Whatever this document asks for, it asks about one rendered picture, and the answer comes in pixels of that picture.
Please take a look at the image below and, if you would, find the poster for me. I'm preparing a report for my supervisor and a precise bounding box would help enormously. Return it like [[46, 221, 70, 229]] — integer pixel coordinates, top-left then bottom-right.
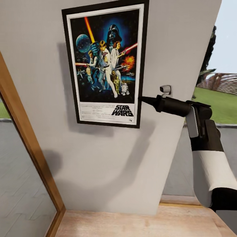
[[61, 0, 149, 129]]

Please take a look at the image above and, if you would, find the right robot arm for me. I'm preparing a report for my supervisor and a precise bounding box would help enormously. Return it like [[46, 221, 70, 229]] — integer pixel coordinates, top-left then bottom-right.
[[138, 85, 237, 235]]

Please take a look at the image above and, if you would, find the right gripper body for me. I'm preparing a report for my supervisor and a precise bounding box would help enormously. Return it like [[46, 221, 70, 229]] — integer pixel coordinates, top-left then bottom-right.
[[155, 95, 180, 114]]

